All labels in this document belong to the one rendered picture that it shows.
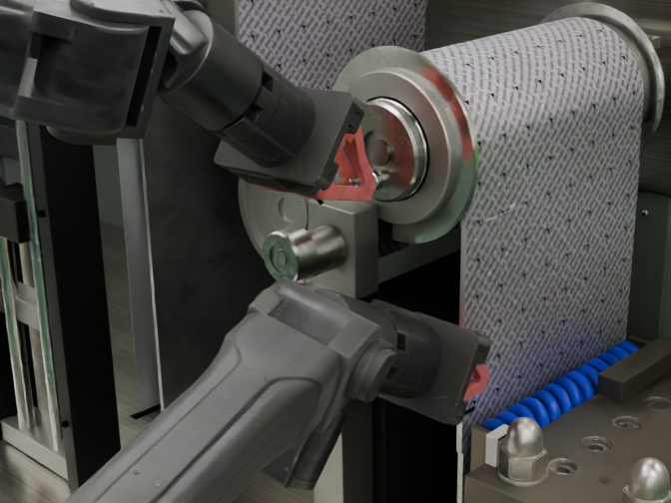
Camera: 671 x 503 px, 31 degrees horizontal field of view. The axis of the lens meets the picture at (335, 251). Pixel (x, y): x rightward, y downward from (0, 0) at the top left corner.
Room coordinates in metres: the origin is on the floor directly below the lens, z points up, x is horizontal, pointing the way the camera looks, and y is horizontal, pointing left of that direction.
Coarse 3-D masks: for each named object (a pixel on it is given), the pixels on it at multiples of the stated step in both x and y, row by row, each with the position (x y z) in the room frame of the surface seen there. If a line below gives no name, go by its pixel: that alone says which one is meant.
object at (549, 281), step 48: (576, 192) 0.91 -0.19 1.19; (624, 192) 0.96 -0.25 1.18; (480, 240) 0.82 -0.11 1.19; (528, 240) 0.86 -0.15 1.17; (576, 240) 0.91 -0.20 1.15; (624, 240) 0.96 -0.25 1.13; (480, 288) 0.82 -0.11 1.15; (528, 288) 0.86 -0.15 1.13; (576, 288) 0.91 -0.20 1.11; (624, 288) 0.97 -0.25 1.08; (528, 336) 0.87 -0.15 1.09; (576, 336) 0.92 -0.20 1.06; (624, 336) 0.97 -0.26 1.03; (528, 384) 0.87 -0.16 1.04
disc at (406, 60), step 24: (384, 48) 0.86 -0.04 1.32; (360, 72) 0.87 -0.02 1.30; (408, 72) 0.84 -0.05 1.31; (432, 72) 0.82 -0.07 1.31; (456, 96) 0.81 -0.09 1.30; (456, 120) 0.81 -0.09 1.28; (456, 144) 0.81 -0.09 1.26; (456, 168) 0.81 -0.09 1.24; (456, 192) 0.81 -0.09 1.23; (432, 216) 0.82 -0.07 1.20; (456, 216) 0.81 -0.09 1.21; (408, 240) 0.84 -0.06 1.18; (432, 240) 0.82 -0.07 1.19
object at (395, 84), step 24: (384, 72) 0.84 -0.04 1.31; (360, 96) 0.86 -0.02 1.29; (384, 96) 0.85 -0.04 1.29; (408, 96) 0.83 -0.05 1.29; (432, 96) 0.82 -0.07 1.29; (432, 120) 0.81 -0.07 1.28; (432, 144) 0.81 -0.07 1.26; (432, 168) 0.81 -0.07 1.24; (432, 192) 0.81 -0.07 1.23; (384, 216) 0.85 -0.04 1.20; (408, 216) 0.83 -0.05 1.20
